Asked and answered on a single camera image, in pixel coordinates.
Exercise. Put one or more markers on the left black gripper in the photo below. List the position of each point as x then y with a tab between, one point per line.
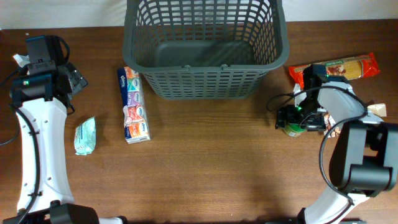
79	80

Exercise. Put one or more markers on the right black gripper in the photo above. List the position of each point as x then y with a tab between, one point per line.
317	123

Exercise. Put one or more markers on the green lid jar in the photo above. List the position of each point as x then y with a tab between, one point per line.
293	130

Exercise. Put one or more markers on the grey plastic shopping basket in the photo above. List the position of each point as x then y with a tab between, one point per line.
205	49

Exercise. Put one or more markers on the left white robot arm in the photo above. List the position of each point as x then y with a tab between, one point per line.
40	98

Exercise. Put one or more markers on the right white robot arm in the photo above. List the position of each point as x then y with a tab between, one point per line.
358	154

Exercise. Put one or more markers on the light green wet wipes pack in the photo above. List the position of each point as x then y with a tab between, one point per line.
85	137

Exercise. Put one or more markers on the crumpled beige snack bag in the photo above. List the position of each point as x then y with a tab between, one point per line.
376	109

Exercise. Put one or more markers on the red spaghetti package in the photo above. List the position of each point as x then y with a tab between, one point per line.
361	66

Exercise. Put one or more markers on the Kleenex tissue multipack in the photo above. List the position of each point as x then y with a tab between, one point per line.
136	127

